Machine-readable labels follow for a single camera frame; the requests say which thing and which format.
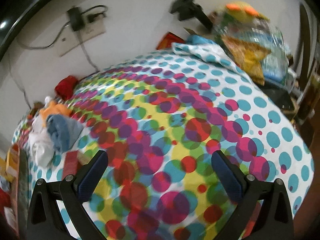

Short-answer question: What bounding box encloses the black plug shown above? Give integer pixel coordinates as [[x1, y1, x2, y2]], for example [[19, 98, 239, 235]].
[[86, 11, 107, 23]]

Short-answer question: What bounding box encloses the black power adapter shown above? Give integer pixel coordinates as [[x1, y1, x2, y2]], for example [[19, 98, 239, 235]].
[[67, 8, 84, 32]]

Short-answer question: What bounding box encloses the colourful polka dot cloth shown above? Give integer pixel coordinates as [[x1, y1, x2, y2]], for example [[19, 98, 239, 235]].
[[11, 41, 315, 240]]

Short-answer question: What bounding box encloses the red rolled cloth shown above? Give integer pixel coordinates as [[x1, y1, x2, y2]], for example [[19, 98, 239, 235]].
[[55, 76, 78, 99]]

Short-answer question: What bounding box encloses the orange toy figure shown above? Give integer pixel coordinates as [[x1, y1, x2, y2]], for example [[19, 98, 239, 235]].
[[40, 100, 72, 120]]

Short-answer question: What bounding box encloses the black clamp mount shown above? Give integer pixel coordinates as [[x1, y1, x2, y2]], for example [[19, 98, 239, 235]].
[[169, 0, 214, 29]]

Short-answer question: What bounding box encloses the yellow snack bag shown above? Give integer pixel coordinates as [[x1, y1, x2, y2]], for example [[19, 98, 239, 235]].
[[221, 34, 272, 85]]

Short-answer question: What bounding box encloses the blue cloth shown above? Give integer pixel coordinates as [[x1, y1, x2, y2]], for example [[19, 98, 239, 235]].
[[186, 35, 215, 46]]

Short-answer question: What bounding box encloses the white wall socket plate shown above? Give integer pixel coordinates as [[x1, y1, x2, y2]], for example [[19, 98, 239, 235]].
[[59, 17, 107, 57]]

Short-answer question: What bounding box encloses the black television cable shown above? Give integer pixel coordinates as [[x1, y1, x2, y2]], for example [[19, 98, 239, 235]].
[[14, 22, 70, 49], [11, 76, 35, 105]]

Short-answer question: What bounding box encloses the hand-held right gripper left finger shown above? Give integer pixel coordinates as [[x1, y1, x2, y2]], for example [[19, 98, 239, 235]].
[[26, 150, 118, 240]]

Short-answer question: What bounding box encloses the black curved television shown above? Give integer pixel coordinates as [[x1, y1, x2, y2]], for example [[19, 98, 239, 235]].
[[0, 0, 83, 58]]

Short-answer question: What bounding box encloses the yellow orange plush toy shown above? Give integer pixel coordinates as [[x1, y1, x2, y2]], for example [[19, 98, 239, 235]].
[[224, 1, 270, 22]]

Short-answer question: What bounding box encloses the large yellow cartoon box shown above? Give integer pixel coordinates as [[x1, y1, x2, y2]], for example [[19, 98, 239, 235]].
[[6, 144, 22, 180]]

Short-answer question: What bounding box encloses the black adapter cable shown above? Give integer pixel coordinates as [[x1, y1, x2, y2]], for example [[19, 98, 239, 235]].
[[80, 30, 99, 70]]

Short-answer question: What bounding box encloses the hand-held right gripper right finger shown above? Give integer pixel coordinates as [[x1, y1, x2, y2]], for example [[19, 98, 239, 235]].
[[211, 150, 295, 240]]

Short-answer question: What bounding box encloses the gold thermos bottle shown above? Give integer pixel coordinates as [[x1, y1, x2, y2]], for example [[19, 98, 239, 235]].
[[299, 67, 320, 120]]

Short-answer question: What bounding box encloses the red orange box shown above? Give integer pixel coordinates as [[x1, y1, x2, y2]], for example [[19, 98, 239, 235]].
[[157, 31, 187, 50]]

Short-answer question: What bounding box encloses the denim blue sock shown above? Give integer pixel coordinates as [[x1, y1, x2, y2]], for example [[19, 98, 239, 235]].
[[46, 114, 84, 153]]

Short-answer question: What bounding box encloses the small red foil packet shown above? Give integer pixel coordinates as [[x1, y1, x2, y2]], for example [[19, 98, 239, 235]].
[[26, 101, 43, 120]]

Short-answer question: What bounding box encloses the dark red box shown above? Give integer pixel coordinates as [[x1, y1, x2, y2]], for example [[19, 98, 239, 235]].
[[61, 151, 83, 180]]

